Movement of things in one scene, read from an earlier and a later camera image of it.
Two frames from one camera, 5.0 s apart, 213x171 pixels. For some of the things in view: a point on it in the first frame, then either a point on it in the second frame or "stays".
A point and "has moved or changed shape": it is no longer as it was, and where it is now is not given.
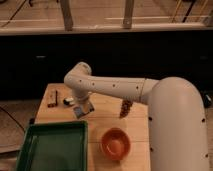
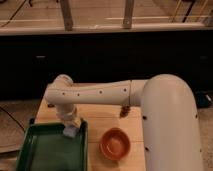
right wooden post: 127,19 stays
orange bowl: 115,144 stays
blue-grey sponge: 78,111 has moved or changed shape
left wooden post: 67,15 stays
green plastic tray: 55,146 stays
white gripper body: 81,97 to 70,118
